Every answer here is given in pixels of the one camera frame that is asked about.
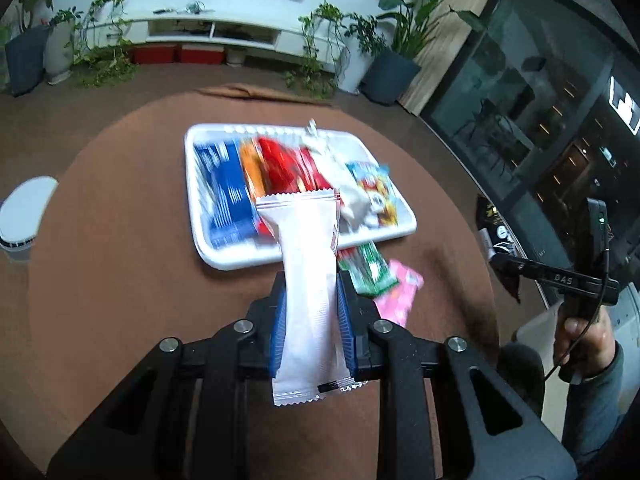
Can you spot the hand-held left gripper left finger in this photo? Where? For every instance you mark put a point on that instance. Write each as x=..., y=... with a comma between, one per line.
x=278, y=330

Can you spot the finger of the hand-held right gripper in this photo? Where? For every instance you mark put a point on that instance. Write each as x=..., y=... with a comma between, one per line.
x=510, y=264

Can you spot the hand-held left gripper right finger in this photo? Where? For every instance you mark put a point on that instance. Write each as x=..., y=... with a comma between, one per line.
x=347, y=330

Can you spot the plain white snack packet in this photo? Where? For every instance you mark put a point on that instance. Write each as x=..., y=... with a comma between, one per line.
x=310, y=285

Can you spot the white plastic tray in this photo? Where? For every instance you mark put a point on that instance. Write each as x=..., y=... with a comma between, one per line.
x=235, y=257

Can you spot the white strawberry-print snack packet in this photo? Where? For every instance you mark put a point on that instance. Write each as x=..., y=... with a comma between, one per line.
x=350, y=195

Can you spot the cartoon-print snack packet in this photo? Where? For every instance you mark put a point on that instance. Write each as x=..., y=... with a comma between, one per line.
x=375, y=195

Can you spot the blue snack packet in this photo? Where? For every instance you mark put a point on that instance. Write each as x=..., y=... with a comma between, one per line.
x=225, y=195

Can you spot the red snack packet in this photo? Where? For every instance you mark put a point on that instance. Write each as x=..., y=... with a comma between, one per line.
x=280, y=165

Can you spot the person's right forearm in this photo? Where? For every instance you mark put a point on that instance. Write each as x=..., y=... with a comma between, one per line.
x=605, y=410

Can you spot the person's right hand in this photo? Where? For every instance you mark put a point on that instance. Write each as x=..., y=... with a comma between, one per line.
x=595, y=345

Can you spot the black gold-print snack packet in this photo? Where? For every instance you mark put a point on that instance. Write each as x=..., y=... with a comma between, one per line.
x=492, y=225

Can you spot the pink snack packet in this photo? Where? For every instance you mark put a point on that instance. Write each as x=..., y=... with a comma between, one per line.
x=397, y=295

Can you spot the green snack packet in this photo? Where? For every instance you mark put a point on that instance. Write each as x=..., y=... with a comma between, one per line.
x=367, y=267

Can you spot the orange snack packet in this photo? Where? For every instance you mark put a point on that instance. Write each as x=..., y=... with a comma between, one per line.
x=252, y=170

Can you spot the large dark blue pot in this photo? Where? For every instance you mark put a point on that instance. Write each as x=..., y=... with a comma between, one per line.
x=390, y=77

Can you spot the wooden pillar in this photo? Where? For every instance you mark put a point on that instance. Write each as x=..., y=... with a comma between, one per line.
x=450, y=45

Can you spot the tall white plant pot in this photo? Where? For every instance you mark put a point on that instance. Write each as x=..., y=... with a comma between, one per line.
x=355, y=70

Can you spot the bushy green plant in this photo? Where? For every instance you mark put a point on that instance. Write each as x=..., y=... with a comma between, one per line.
x=367, y=35

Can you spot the large broad-leaf plant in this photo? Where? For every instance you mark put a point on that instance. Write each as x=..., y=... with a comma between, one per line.
x=415, y=5

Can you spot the trailing vine plant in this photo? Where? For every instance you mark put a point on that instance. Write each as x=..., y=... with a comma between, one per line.
x=320, y=50

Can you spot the white low cabinet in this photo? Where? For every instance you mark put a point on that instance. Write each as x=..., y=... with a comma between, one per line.
x=215, y=35

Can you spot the trailing pothos plant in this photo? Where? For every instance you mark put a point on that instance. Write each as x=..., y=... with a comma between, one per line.
x=107, y=35

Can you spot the dark blue plant pot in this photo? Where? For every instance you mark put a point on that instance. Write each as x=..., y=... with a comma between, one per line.
x=27, y=60

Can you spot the small green plant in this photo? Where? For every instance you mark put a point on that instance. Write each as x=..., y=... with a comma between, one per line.
x=65, y=15

